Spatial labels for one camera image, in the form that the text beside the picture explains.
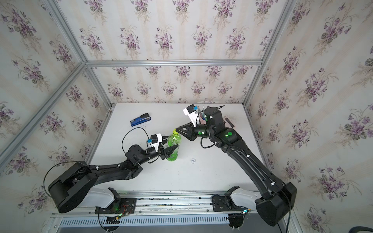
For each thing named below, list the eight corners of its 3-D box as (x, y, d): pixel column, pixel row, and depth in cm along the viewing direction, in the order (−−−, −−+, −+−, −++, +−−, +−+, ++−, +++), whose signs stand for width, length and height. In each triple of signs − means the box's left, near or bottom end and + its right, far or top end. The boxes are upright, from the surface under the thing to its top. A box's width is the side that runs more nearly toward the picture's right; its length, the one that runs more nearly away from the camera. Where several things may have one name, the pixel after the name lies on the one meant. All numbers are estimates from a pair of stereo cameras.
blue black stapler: (132, 129, 107) (130, 124, 103) (130, 125, 110) (128, 120, 106) (151, 120, 113) (149, 115, 109) (148, 116, 115) (147, 112, 111)
